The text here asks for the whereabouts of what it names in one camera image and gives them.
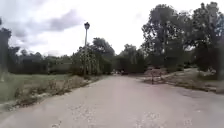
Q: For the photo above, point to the street lamp pole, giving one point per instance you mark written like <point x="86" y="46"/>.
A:
<point x="86" y="43"/>

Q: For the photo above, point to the grass verge with dirt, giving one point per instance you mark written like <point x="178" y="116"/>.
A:
<point x="193" y="78"/>

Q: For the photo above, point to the grass verge with weeds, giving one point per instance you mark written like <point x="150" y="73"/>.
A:
<point x="23" y="86"/>

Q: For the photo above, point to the grey asphalt road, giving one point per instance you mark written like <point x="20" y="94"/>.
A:
<point x="126" y="103"/>

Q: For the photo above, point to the row of trees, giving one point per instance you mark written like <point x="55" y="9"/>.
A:
<point x="100" y="60"/>

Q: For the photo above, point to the group of tall trees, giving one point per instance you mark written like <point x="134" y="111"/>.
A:
<point x="186" y="36"/>

